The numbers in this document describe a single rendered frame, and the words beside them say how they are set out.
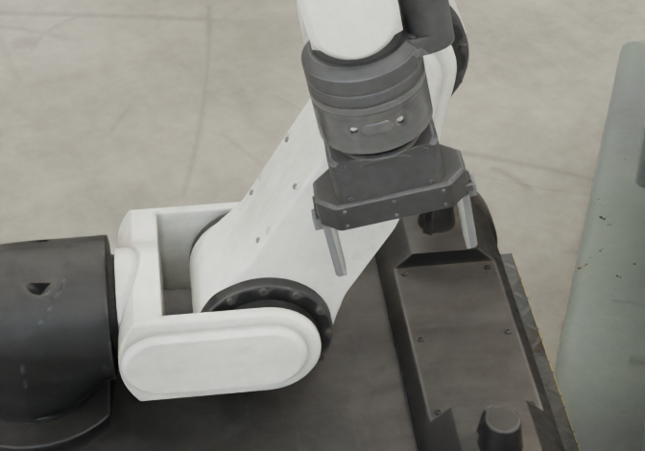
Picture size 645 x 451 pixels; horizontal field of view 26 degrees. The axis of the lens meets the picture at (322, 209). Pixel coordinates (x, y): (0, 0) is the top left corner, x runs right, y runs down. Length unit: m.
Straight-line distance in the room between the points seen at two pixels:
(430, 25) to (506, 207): 1.70
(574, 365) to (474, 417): 0.66
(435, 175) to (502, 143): 1.78
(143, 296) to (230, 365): 0.11
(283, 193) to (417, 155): 0.34
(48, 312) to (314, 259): 0.27
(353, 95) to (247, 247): 0.44
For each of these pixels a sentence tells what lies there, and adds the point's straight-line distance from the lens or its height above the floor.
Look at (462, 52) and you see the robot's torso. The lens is 1.25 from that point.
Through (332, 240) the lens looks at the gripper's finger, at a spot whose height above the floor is 0.97.
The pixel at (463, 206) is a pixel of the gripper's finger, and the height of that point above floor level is 1.00.
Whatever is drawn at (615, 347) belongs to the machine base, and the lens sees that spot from 2.15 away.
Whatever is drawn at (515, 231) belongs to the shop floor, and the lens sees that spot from 2.64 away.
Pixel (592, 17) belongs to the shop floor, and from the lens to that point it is 3.28.
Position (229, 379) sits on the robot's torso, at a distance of 1.44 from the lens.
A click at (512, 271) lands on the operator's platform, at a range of 1.95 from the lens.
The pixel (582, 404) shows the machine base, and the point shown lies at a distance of 2.06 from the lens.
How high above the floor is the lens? 1.70
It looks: 40 degrees down
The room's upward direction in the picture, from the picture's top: straight up
